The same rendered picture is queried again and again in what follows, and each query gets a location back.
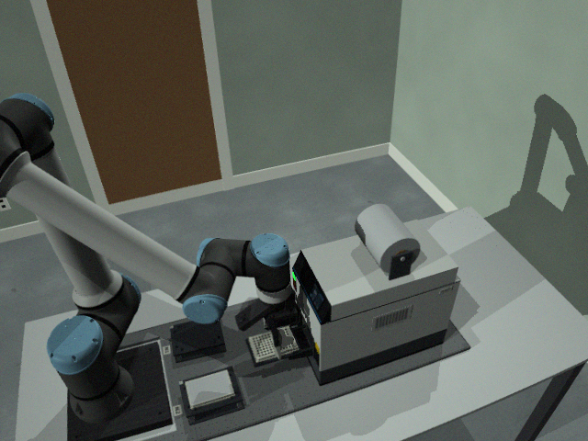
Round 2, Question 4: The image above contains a grey cylinder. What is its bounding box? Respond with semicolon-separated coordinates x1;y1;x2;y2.
355;204;421;273

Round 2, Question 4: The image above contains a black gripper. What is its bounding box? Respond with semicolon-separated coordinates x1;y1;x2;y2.
263;287;298;360

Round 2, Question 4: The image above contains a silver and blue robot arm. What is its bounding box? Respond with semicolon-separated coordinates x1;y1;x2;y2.
0;93;291;424

